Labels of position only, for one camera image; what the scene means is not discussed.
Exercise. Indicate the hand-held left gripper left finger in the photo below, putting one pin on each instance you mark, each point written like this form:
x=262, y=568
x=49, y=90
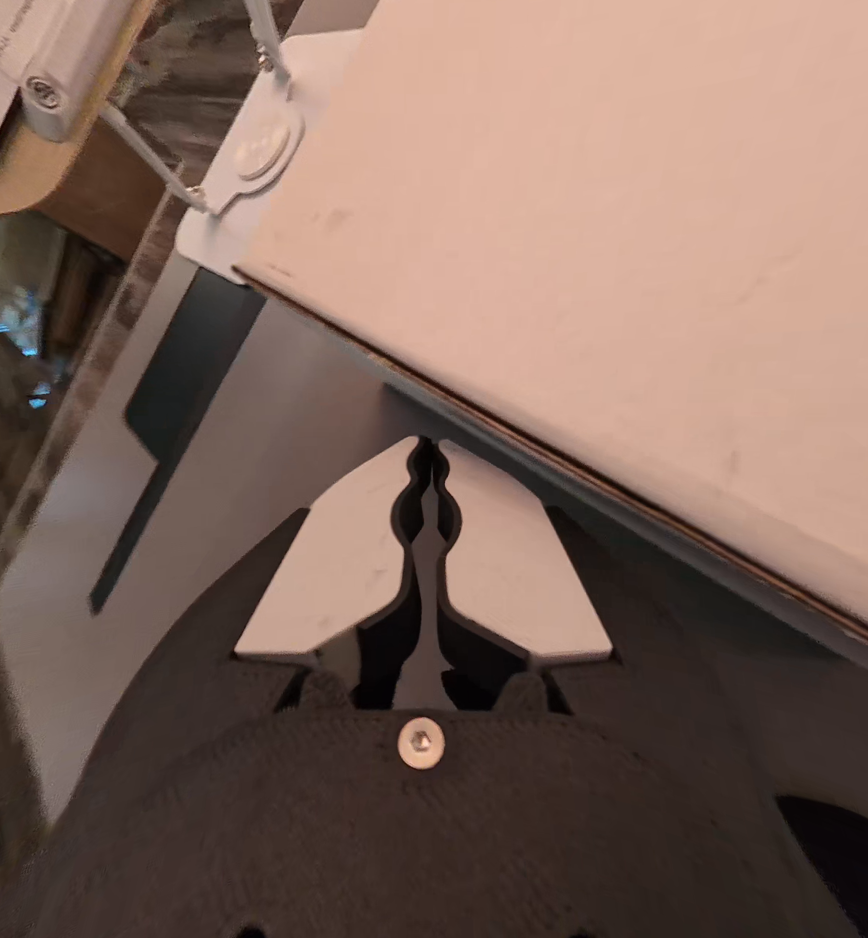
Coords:
x=338, y=571

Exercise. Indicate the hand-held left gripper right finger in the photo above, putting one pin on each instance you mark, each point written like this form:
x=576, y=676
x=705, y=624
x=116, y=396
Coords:
x=511, y=579

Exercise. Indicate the white cabinet door panel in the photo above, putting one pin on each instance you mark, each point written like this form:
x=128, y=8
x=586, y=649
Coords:
x=587, y=220

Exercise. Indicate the white folding stand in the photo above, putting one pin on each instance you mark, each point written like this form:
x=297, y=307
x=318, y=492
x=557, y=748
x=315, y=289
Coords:
x=258, y=146

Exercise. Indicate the wooden board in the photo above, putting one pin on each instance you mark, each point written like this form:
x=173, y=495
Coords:
x=75, y=187

